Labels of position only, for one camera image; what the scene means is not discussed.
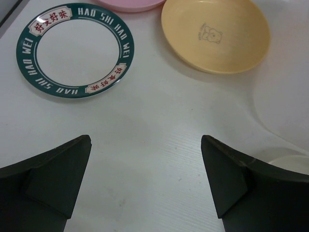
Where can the yellow bear plate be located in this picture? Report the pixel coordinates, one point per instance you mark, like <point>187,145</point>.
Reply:
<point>217,36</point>

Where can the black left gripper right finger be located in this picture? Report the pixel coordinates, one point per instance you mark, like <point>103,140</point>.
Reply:
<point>253,196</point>

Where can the metal table edge rail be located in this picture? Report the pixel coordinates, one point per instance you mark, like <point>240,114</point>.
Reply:
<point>7,7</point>

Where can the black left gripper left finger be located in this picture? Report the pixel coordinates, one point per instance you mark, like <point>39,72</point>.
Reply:
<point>39,194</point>

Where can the white plastic bin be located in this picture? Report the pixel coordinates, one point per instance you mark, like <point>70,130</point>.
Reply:
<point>281,89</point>

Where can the green rimmed white plate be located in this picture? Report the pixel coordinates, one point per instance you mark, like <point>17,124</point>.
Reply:
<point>75,50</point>

